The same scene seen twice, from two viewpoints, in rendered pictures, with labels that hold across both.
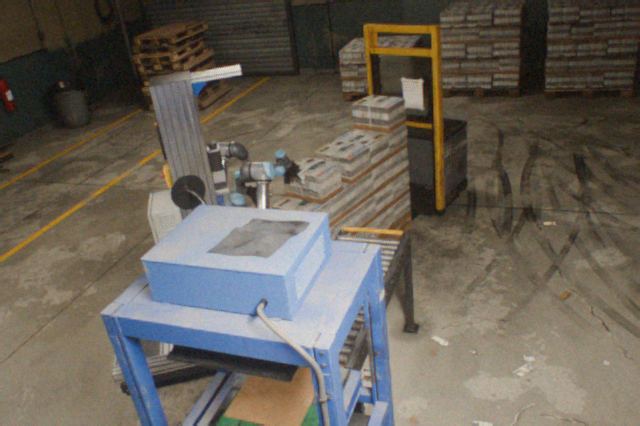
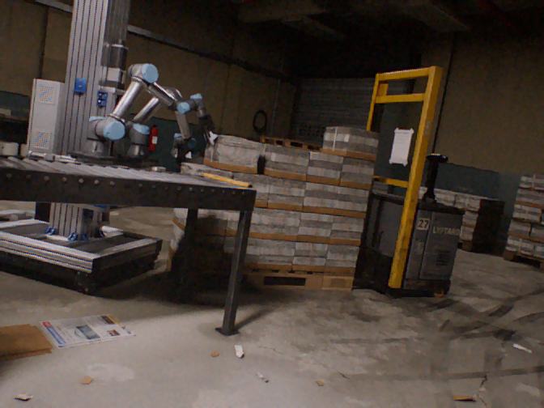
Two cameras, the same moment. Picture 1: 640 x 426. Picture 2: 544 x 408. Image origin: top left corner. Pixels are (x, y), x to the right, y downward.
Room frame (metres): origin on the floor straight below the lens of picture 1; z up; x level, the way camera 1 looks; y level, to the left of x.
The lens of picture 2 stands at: (1.11, -1.68, 1.01)
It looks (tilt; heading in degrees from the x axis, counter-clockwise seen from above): 6 degrees down; 23
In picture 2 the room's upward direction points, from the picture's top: 9 degrees clockwise
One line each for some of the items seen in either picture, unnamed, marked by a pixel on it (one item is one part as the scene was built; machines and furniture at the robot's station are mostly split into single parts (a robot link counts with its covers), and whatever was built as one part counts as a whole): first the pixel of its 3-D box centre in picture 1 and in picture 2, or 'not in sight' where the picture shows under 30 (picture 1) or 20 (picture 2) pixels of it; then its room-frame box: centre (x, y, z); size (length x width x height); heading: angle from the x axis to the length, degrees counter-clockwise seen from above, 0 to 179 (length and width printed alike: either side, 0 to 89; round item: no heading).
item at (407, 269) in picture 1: (408, 291); (236, 271); (3.40, -0.59, 0.34); 0.06 x 0.06 x 0.68; 66
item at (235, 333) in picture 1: (248, 287); not in sight; (1.99, 0.32, 1.50); 0.94 x 0.68 x 0.10; 66
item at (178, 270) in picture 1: (241, 256); not in sight; (1.99, 0.32, 1.65); 0.60 x 0.45 x 0.20; 66
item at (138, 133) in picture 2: (236, 203); (140, 133); (3.89, 0.57, 0.98); 0.13 x 0.12 x 0.14; 76
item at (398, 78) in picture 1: (405, 88); (396, 140); (5.27, -0.98, 1.27); 0.57 x 0.01 x 0.65; 48
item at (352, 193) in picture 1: (339, 224); (252, 227); (4.40, -0.19, 0.42); 1.17 x 0.39 x 0.83; 138
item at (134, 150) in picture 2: not in sight; (138, 150); (3.88, 0.56, 0.87); 0.15 x 0.15 x 0.10
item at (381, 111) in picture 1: (383, 168); (337, 207); (4.94, -0.68, 0.65); 0.39 x 0.30 x 1.29; 48
